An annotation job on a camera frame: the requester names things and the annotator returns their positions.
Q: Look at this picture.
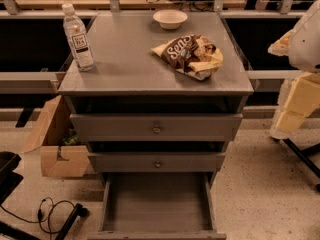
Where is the white bowl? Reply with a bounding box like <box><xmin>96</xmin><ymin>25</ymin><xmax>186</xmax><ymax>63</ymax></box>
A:
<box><xmin>153</xmin><ymin>9</ymin><xmax>188</xmax><ymax>30</ymax></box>

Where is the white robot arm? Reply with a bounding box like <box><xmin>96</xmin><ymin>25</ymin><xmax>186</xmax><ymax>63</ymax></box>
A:
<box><xmin>268</xmin><ymin>0</ymin><xmax>320</xmax><ymax>139</ymax></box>

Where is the brown chip bag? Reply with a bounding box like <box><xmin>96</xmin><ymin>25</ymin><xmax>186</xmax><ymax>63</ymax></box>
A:
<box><xmin>152</xmin><ymin>34</ymin><xmax>223</xmax><ymax>81</ymax></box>

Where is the grey drawer cabinet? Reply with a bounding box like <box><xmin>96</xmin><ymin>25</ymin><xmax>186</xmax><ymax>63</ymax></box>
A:
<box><xmin>57</xmin><ymin>11</ymin><xmax>255</xmax><ymax>240</ymax></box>

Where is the black stand leg right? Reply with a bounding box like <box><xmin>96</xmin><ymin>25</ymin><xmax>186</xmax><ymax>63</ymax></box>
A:
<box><xmin>272</xmin><ymin>138</ymin><xmax>320</xmax><ymax>178</ymax></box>

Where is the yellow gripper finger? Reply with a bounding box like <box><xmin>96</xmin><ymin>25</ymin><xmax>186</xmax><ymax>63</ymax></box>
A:
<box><xmin>269</xmin><ymin>73</ymin><xmax>320</xmax><ymax>139</ymax></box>
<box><xmin>268</xmin><ymin>31</ymin><xmax>292</xmax><ymax>56</ymax></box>

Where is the clear plastic water bottle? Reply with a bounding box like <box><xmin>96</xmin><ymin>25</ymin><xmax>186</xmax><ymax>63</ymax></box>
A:
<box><xmin>62</xmin><ymin>3</ymin><xmax>95</xmax><ymax>71</ymax></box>

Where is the bottom grey drawer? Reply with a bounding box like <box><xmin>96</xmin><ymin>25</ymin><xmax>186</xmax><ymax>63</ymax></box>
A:
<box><xmin>88</xmin><ymin>172</ymin><xmax>227</xmax><ymax>240</ymax></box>

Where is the green item in box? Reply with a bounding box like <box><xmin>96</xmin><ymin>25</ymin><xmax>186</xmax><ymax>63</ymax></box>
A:
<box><xmin>62</xmin><ymin>134</ymin><xmax>79</xmax><ymax>146</ymax></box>

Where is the black cable on floor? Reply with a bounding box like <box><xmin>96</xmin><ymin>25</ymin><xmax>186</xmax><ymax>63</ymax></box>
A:
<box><xmin>0</xmin><ymin>196</ymin><xmax>77</xmax><ymax>235</ymax></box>

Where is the black chair base leg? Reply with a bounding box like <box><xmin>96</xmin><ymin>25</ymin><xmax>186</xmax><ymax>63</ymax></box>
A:
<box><xmin>55</xmin><ymin>203</ymin><xmax>89</xmax><ymax>240</ymax></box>

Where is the cardboard box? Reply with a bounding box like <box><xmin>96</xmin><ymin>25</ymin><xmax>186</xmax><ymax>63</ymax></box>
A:
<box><xmin>21</xmin><ymin>95</ymin><xmax>90</xmax><ymax>178</ymax></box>

